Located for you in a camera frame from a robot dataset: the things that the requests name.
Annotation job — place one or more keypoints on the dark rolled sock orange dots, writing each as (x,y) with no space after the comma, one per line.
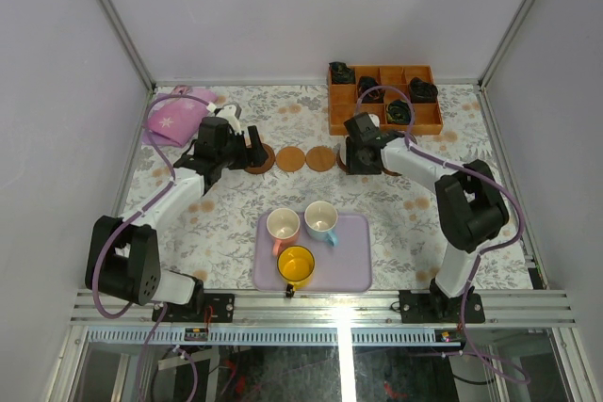
(368,90)

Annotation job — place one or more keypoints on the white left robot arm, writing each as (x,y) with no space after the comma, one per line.
(124,256)

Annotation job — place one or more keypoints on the dark rolled sock green-yellow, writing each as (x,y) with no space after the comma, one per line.
(399,112)

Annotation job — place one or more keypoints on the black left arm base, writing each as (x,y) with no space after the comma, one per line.
(202,308)

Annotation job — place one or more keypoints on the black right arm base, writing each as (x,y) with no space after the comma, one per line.
(433,307)

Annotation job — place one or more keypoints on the dark rolled sock back-left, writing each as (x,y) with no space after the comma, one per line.
(342,74)

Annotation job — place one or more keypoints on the light blue mug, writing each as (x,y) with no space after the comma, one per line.
(320,218)

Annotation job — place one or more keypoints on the aluminium frame rail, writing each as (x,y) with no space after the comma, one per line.
(514,309)

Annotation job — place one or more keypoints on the yellow mug black handle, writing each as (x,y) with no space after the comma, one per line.
(296,266)

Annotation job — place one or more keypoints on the large dark wooden saucer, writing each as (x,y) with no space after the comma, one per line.
(268,164)

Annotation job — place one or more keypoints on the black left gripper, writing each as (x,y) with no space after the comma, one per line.
(246,150)

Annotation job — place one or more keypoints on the pink mug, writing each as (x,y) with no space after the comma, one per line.
(283,226)

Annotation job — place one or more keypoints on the wooden compartment box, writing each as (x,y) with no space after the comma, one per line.
(394,80)

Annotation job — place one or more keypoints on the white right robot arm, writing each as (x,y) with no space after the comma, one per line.
(469,203)

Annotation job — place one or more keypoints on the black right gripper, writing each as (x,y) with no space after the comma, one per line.
(353,166)

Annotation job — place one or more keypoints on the blue slotted cable duct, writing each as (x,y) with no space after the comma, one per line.
(238,336)

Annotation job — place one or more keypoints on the light wooden coaster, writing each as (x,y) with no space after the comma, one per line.
(320,158)
(290,159)

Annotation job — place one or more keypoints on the lilac plastic tray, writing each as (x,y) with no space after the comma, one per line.
(345,268)

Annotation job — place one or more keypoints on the dark rolled sock right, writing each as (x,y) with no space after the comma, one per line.
(422,92)

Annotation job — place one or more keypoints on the pink folded cloth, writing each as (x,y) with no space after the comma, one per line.
(174,123)

